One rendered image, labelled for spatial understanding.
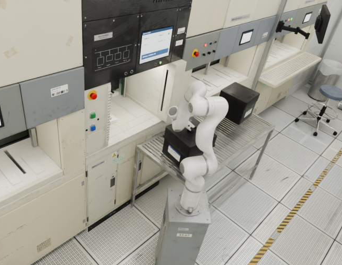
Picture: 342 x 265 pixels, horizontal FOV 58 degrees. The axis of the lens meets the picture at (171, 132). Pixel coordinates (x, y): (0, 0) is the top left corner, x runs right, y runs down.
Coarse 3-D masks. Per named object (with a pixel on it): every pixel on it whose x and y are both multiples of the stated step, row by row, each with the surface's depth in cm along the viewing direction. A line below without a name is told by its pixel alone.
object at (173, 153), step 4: (164, 140) 239; (164, 144) 241; (168, 144) 236; (164, 148) 242; (168, 148) 238; (172, 148) 234; (164, 152) 244; (168, 152) 240; (172, 152) 235; (176, 152) 231; (168, 156) 241; (172, 156) 237; (176, 156) 233; (180, 156) 228; (184, 156) 225; (172, 160) 239; (176, 160) 234; (180, 160) 230; (176, 164) 236
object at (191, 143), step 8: (192, 120) 243; (168, 128) 230; (184, 128) 233; (168, 136) 232; (176, 136) 224; (184, 136) 225; (192, 136) 227; (216, 136) 231; (176, 144) 227; (184, 144) 220; (192, 144) 219; (184, 152) 223; (192, 152) 222; (200, 152) 229
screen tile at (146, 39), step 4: (148, 36) 198; (152, 36) 200; (156, 36) 203; (144, 40) 197; (148, 40) 200; (152, 40) 202; (144, 48) 200; (148, 48) 203; (152, 48) 206; (144, 52) 202
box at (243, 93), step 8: (224, 88) 294; (232, 88) 296; (240, 88) 299; (248, 88) 301; (224, 96) 290; (232, 96) 285; (240, 96) 286; (248, 96) 289; (256, 96) 291; (232, 104) 288; (240, 104) 282; (248, 104) 283; (232, 112) 292; (240, 112) 286; (248, 112) 298; (232, 120) 296; (240, 120) 291
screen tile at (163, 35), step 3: (162, 33) 206; (165, 33) 208; (159, 36) 205; (162, 36) 207; (165, 36) 210; (168, 36) 212; (159, 39) 207; (168, 39) 214; (162, 42) 210; (165, 42) 213; (168, 42) 215; (159, 45) 210; (162, 45) 212; (165, 45) 215; (168, 45) 217
